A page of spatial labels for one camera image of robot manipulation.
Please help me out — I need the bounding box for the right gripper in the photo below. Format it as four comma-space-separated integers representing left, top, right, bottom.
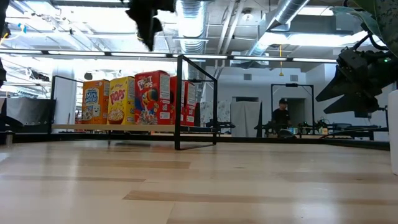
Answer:
316, 48, 386, 114

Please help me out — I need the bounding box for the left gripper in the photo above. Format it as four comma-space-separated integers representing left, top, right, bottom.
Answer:
126, 0, 177, 52

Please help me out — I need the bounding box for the red Froot Loops cereal box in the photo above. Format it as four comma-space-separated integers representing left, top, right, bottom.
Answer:
134, 70, 172, 126
169, 75, 188, 126
183, 80, 197, 127

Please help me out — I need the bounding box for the yellow Corn Pops cereal box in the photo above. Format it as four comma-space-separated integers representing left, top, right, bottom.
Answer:
106, 75, 136, 126

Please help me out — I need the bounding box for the orange Frosted Mini Wheats box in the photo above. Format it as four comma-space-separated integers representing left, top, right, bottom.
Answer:
81, 78, 111, 125

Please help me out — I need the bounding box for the black background desk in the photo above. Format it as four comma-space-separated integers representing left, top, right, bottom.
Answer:
322, 123, 390, 141

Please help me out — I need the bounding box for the white plant pot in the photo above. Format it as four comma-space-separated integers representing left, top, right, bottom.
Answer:
387, 89, 398, 177

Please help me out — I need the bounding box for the person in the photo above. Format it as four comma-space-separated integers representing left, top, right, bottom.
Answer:
271, 98, 293, 136

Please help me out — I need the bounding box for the yellow hanging pendant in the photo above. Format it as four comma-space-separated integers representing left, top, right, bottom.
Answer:
277, 44, 285, 77

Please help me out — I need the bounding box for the green artificial plant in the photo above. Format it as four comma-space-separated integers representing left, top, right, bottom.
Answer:
331, 0, 398, 58

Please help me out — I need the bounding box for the overhead LED light bar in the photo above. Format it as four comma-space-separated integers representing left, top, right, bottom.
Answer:
0, 47, 341, 65

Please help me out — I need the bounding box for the grey fabric cover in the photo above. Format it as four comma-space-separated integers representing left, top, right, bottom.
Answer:
230, 100, 263, 138

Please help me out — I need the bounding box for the black stand with metal leg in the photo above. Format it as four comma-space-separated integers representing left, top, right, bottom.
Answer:
0, 114, 23, 146

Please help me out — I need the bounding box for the ribbed silver ventilation duct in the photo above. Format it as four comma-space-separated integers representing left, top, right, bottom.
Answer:
175, 0, 208, 82

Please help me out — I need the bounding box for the black background station frame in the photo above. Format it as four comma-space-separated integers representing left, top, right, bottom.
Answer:
270, 83, 315, 138

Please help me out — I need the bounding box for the black cable loop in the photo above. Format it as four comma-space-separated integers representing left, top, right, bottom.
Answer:
277, 128, 297, 139

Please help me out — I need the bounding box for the black aluminium table frame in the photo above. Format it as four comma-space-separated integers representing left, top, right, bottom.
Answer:
12, 132, 391, 152

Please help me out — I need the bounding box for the wooden shelf with black frame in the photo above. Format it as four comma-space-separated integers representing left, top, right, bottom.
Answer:
49, 54, 219, 151

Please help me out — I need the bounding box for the smooth silver ventilation duct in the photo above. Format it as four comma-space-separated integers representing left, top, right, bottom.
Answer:
247, 0, 312, 57

